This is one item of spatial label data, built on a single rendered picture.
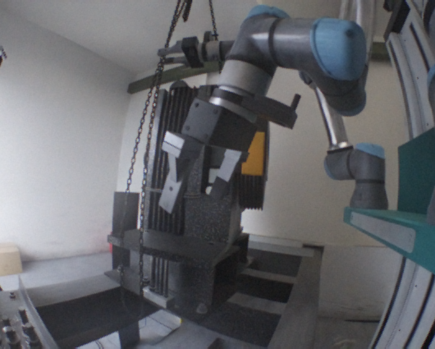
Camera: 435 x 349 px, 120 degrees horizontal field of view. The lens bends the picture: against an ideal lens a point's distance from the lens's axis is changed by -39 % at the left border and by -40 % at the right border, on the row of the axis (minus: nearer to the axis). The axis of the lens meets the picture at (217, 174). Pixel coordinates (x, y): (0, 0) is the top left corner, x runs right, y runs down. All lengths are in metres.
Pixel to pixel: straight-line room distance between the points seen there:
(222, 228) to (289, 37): 0.76
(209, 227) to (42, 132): 2.38
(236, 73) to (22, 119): 2.65
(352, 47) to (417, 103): 0.57
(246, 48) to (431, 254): 0.37
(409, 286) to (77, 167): 3.14
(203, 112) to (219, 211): 0.65
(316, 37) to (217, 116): 0.15
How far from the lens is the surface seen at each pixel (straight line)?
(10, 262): 2.56
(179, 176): 0.26
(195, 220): 0.90
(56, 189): 2.87
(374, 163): 0.76
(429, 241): 0.33
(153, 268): 0.81
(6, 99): 2.81
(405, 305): 0.81
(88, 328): 1.09
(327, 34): 0.25
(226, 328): 1.00
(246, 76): 0.29
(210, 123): 0.25
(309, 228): 1.95
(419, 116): 0.78
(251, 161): 0.75
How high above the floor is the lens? 1.12
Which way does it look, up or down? 4 degrees up
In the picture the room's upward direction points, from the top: 5 degrees clockwise
